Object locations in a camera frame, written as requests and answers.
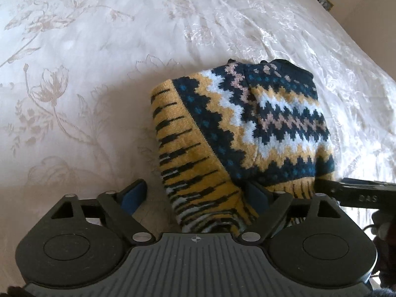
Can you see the person's right hand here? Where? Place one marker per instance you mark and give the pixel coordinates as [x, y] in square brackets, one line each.
[385, 238]

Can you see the navy yellow patterned knit sweater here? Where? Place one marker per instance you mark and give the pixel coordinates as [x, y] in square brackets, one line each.
[247, 114]

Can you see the white floral bedspread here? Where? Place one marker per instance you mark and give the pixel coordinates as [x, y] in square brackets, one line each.
[77, 68]

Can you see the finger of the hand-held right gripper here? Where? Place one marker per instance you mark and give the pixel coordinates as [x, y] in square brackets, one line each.
[326, 187]

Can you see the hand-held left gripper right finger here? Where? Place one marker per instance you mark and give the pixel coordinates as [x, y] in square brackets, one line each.
[258, 196]

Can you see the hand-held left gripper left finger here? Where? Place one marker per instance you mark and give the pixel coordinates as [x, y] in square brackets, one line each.
[133, 196]

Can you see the small dark ornament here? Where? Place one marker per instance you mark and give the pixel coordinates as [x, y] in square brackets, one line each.
[325, 3]

